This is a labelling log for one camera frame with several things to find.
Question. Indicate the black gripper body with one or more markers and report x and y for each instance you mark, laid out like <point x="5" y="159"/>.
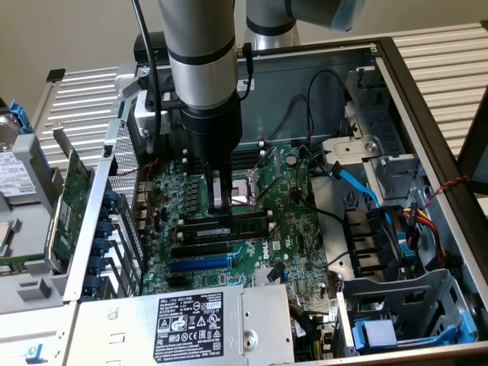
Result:
<point x="211" y="129"/>

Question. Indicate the green RAM stick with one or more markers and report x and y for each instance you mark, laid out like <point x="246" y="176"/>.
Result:
<point x="248" y="226"/>
<point x="23" y="261"/>

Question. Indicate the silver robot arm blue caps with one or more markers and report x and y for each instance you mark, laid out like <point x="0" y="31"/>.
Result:
<point x="198" y="38"/>

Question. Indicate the silver CPU socket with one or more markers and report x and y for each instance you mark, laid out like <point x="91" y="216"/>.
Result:
<point x="244" y="187"/>

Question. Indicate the thin metal locking lever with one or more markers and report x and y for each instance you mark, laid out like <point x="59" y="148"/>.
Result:
<point x="265" y="158"/>
<point x="270" y="189"/>

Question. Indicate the long black expansion slot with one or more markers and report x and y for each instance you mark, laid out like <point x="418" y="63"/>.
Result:
<point x="198" y="251"/>

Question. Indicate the green motherboard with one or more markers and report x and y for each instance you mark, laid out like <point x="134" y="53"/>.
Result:
<point x="289" y="213"/>

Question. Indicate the round coin battery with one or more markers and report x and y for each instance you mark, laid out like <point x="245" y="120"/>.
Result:
<point x="292" y="159"/>

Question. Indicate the blue expansion slot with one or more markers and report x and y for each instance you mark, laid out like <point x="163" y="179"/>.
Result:
<point x="198" y="264"/>

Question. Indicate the silver chipset heatsink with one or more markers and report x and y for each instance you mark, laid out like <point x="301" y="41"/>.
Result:
<point x="260" y="278"/>

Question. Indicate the open grey metal PC case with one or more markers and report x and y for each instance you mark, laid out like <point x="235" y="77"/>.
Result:
<point x="289" y="76"/>

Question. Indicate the short black expansion slot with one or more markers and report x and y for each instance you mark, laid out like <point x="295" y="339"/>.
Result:
<point x="177" y="282"/>

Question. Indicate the black box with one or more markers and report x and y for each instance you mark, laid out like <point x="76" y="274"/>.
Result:
<point x="142" y="51"/>

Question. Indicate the blue card retainer clip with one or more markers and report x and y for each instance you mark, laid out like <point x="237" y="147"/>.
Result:
<point x="97" y="265"/>
<point x="104" y="213"/>
<point x="111" y="199"/>
<point x="92" y="285"/>
<point x="100" y="247"/>
<point x="103" y="229"/>

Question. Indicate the black fan shroud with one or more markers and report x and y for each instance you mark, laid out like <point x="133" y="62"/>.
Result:
<point x="362" y="236"/>

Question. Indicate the metal optical drive bay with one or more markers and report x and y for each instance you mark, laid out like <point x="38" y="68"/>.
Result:
<point x="392" y="167"/>

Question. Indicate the silver power supply with label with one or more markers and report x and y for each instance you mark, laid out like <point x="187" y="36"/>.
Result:
<point x="114" y="328"/>

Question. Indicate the grey metal disk bay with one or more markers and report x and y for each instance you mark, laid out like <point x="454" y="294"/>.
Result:
<point x="381" y="293"/>

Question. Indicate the blue plastic fan clip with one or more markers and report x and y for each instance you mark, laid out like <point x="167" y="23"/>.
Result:
<point x="406" y="248"/>

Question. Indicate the blue plastic disk carrier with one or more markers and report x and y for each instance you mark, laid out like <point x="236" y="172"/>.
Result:
<point x="358" y="339"/>

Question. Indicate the silver hard disk white label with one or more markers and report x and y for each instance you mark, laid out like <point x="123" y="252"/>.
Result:
<point x="15" y="171"/>

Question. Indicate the silver CPU chip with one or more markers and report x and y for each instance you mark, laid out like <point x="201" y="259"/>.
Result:
<point x="5" y="236"/>

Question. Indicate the blue square latch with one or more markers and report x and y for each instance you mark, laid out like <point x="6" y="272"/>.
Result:
<point x="34" y="354"/>

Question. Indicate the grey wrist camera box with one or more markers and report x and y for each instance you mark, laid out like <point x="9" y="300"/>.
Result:
<point x="141" y="114"/>

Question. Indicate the green graphics card silver bracket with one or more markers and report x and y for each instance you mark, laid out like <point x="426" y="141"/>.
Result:
<point x="70" y="213"/>

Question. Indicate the blue disk rail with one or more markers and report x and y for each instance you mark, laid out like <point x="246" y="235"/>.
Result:
<point x="18" y="112"/>

